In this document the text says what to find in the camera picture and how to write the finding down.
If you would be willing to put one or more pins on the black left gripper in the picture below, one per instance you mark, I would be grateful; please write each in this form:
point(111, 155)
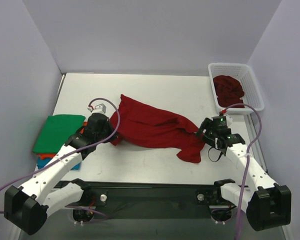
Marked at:
point(107, 128)

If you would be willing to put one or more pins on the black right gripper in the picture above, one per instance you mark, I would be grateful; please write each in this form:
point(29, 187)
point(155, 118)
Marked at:
point(205, 128)

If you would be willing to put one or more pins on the red t shirt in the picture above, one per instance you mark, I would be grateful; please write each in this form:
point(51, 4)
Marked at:
point(149, 127)

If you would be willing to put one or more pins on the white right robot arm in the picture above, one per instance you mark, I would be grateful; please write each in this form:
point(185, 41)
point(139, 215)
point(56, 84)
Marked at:
point(265, 203)

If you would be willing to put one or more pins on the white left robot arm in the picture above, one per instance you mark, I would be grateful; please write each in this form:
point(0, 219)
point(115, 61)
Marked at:
point(29, 205)

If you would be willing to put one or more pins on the green folded t shirt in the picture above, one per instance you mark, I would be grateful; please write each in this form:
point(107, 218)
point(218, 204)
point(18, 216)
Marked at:
point(64, 119)

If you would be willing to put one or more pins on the dark red crumpled shirt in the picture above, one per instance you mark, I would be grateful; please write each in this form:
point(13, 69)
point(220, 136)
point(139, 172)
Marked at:
point(228, 90)

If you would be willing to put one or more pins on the orange folded t shirt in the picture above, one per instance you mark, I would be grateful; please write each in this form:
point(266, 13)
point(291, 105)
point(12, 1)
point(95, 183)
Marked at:
point(53, 136)

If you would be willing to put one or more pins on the white plastic basket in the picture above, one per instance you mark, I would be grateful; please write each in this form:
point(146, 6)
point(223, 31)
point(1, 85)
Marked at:
point(245, 76)

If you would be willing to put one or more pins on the blue folded t shirt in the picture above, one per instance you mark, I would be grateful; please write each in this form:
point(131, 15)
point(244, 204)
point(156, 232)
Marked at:
point(43, 163)

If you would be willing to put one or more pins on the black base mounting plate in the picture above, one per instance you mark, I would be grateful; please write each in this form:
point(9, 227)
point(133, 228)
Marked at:
point(150, 201)

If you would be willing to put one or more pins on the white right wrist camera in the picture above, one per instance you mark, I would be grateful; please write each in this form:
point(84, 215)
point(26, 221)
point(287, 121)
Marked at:
point(229, 119)

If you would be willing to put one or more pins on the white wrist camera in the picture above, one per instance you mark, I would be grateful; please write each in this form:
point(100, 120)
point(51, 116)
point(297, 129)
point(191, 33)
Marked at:
point(98, 109)
point(229, 119)

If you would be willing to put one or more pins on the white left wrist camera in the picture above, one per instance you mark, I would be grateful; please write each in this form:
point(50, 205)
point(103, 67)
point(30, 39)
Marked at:
point(98, 109)

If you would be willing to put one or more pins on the aluminium extrusion rail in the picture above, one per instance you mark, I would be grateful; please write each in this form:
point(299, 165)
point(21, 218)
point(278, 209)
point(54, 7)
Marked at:
point(284, 220)

